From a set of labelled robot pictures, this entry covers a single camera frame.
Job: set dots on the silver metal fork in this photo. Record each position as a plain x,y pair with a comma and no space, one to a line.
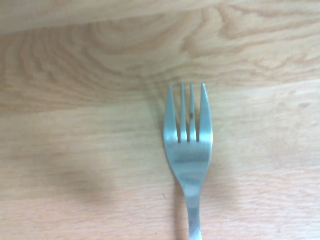
188,160

